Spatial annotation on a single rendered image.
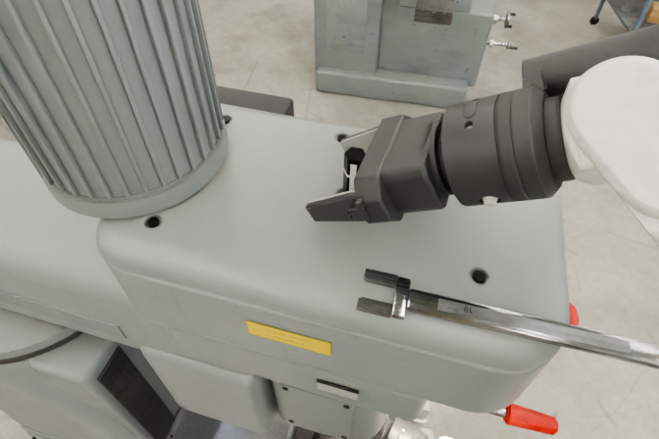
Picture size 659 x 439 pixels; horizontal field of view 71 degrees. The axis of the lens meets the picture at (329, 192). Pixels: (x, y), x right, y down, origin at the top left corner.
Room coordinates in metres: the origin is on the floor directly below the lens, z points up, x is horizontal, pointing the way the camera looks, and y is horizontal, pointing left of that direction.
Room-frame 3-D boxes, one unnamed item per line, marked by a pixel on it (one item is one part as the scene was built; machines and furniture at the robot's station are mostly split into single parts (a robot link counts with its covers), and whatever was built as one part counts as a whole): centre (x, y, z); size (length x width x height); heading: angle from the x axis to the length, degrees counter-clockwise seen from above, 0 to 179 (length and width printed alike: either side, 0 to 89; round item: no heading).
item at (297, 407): (0.33, -0.02, 1.47); 0.21 x 0.19 x 0.32; 164
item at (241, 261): (0.33, -0.01, 1.81); 0.47 x 0.26 x 0.16; 74
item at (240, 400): (0.38, 0.16, 1.47); 0.24 x 0.19 x 0.26; 164
